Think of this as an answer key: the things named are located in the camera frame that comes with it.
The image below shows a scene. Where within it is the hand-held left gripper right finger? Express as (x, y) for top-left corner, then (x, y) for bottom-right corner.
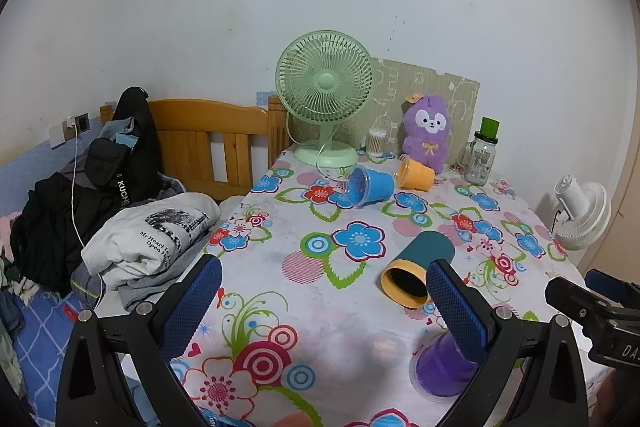
(425, 258), (590, 427)

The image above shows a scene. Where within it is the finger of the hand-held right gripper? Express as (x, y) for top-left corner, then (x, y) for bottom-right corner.
(585, 269), (640, 306)
(545, 276), (610, 324)

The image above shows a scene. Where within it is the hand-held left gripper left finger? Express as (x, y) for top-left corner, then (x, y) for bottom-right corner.
(56, 253), (223, 427)

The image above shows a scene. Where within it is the teal cup with yellow rim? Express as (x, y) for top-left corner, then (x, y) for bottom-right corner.
(381, 230), (456, 310)

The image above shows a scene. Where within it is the purple cup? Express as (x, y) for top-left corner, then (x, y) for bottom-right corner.
(409, 329), (483, 403)

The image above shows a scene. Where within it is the orange cup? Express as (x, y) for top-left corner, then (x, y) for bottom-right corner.
(396, 156), (436, 192)

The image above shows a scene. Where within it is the blue cup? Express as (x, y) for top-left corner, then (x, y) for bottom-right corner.
(346, 165), (397, 208)

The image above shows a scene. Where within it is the grey folded clothing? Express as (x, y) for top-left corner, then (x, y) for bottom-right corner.
(70, 227), (212, 314)

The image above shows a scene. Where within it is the white desk fan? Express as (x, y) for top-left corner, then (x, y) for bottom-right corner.
(550, 174), (612, 251)

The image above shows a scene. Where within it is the white printed shirt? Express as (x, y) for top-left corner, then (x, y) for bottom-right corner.
(81, 193), (221, 292)

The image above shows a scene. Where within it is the floral tablecloth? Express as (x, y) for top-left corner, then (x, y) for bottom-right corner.
(170, 147), (616, 427)

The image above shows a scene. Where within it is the glass jar with green lid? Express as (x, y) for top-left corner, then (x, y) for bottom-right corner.
(456, 117), (501, 186)

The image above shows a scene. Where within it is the blue patterned bed sheet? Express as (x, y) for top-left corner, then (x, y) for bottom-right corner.
(0, 289), (128, 424)

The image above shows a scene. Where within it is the black clothes pile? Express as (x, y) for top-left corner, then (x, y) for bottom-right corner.
(10, 171), (122, 297)

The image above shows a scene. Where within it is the purple plush toy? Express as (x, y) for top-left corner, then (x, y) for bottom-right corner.
(401, 94), (453, 174)

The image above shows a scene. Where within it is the wooden bed headboard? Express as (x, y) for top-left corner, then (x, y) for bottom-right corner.
(100, 96), (293, 202)

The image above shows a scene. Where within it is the beige door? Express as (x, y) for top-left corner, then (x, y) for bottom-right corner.
(619, 0), (640, 268)

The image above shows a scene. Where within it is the black hanging jacket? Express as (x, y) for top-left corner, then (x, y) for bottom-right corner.
(111, 87), (162, 204)

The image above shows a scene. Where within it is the clear cotton swab container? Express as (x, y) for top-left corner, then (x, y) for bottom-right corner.
(366, 127), (390, 158)

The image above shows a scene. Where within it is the beige patterned board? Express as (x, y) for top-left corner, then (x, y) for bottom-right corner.
(370, 57), (481, 168)

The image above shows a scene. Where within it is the green desk fan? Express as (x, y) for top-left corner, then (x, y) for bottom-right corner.
(275, 30), (375, 168)

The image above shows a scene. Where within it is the white charger cable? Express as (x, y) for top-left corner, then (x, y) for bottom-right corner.
(69, 127), (107, 304)

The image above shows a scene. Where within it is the black bag with strap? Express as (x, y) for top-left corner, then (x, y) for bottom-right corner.
(84, 138), (133, 208)

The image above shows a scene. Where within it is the white fan cable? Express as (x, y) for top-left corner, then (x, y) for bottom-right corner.
(316, 142), (352, 194)

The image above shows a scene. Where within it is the wall socket with charger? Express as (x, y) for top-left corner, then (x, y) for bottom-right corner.
(62, 112), (91, 136)

